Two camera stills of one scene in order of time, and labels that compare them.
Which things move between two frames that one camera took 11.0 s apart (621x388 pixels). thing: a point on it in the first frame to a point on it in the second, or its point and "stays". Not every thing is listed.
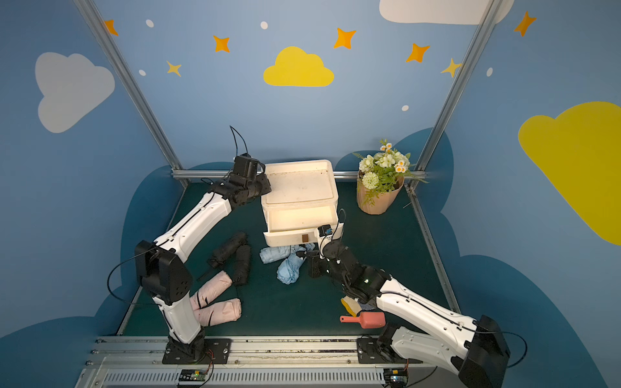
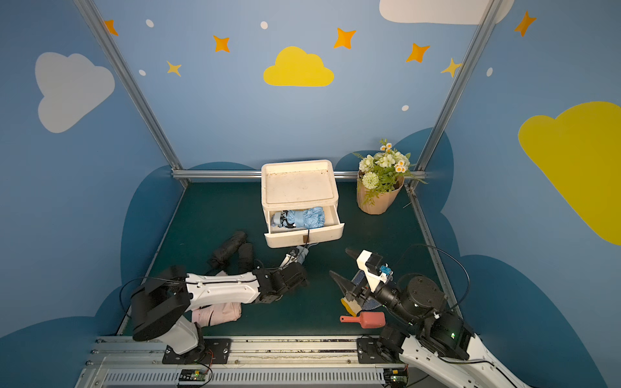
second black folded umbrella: x=242 y=265 stays
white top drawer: x=296 y=224 stays
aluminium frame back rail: x=199 y=172 stays
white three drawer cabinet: x=304 y=196 stays
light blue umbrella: x=274 y=253 to x=310 y=217
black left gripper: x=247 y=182 to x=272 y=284
